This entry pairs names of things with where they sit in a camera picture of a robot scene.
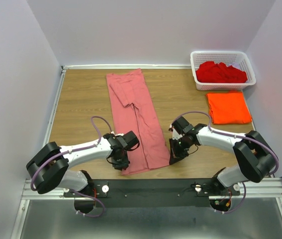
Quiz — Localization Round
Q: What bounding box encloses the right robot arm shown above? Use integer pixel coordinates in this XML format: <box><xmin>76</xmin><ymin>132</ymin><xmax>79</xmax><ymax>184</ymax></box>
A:
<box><xmin>169</xmin><ymin>117</ymin><xmax>279</xmax><ymax>195</ymax></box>

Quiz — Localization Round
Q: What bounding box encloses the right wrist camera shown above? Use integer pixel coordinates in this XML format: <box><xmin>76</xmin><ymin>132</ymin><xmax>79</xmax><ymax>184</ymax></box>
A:
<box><xmin>169</xmin><ymin>125</ymin><xmax>182</xmax><ymax>140</ymax></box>

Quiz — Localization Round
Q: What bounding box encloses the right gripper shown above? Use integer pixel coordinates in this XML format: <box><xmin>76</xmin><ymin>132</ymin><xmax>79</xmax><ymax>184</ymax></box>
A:
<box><xmin>169</xmin><ymin>135</ymin><xmax>190</xmax><ymax>164</ymax></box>

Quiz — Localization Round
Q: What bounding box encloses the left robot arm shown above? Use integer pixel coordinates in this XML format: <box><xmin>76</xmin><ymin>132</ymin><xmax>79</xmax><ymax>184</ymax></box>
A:
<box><xmin>26</xmin><ymin>131</ymin><xmax>140</xmax><ymax>197</ymax></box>

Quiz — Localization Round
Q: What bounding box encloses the aluminium front rail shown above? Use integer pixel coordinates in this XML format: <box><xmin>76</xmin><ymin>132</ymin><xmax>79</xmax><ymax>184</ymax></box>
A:
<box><xmin>21</xmin><ymin>178</ymin><xmax>282</xmax><ymax>200</ymax></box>

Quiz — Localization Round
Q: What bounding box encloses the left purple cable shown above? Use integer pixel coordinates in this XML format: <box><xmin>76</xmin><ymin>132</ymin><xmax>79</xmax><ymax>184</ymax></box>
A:
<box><xmin>30</xmin><ymin>116</ymin><xmax>116</xmax><ymax>217</ymax></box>

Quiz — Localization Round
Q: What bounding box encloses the pink t-shirt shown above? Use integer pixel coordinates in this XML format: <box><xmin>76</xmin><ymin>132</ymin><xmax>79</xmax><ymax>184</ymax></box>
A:
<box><xmin>106</xmin><ymin>69</ymin><xmax>170</xmax><ymax>176</ymax></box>

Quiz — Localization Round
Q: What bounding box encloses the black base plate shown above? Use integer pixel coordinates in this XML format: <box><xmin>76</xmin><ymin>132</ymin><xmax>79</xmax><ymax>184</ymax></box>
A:
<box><xmin>63</xmin><ymin>178</ymin><xmax>242</xmax><ymax>209</ymax></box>

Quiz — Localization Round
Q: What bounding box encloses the folded orange t-shirt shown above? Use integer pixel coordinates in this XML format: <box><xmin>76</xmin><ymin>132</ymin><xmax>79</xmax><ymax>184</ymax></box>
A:
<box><xmin>206</xmin><ymin>91</ymin><xmax>252</xmax><ymax>124</ymax></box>

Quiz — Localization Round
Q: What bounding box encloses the purple cable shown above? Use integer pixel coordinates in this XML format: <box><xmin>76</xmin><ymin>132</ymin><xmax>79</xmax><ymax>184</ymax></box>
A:
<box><xmin>30</xmin><ymin>116</ymin><xmax>116</xmax><ymax>217</ymax></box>
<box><xmin>172</xmin><ymin>111</ymin><xmax>280</xmax><ymax>214</ymax></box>

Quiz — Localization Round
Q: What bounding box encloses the red t-shirt in basket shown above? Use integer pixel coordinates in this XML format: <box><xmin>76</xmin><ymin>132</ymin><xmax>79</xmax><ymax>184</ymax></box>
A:
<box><xmin>195</xmin><ymin>61</ymin><xmax>248</xmax><ymax>84</ymax></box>

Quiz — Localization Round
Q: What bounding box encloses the white plastic laundry basket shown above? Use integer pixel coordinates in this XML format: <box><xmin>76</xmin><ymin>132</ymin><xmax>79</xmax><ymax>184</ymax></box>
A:
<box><xmin>190</xmin><ymin>50</ymin><xmax>256</xmax><ymax>91</ymax></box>

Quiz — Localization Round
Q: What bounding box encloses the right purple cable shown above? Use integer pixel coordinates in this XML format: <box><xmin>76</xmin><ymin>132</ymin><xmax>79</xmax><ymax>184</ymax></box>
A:
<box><xmin>172</xmin><ymin>111</ymin><xmax>280</xmax><ymax>214</ymax></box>

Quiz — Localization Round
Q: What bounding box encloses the lavender garment in basket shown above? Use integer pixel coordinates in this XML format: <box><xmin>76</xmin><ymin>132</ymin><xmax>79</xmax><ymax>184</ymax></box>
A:
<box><xmin>232</xmin><ymin>63</ymin><xmax>241</xmax><ymax>69</ymax></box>

